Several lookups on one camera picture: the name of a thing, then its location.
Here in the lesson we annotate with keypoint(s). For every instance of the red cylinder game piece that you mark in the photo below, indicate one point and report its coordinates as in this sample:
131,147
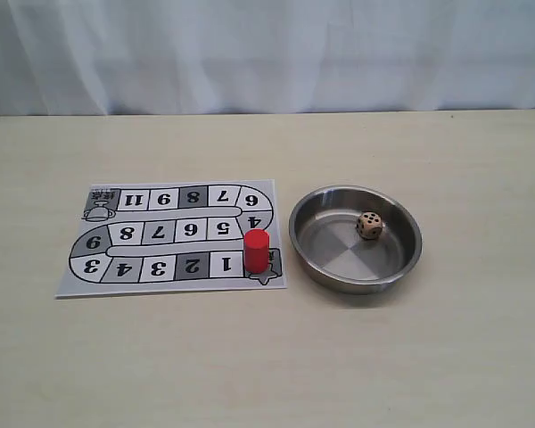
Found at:
256,250

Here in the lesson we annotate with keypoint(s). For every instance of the wooden die with black pips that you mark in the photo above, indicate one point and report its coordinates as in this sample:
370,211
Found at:
369,225

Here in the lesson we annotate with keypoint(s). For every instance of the stainless steel round bowl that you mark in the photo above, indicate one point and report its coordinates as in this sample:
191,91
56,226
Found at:
322,230

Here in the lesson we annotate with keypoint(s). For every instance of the grey numbered game board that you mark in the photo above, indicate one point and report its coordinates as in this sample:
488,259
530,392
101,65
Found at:
172,237

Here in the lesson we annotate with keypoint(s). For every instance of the white curtain backdrop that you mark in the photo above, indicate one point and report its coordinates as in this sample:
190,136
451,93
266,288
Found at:
206,57

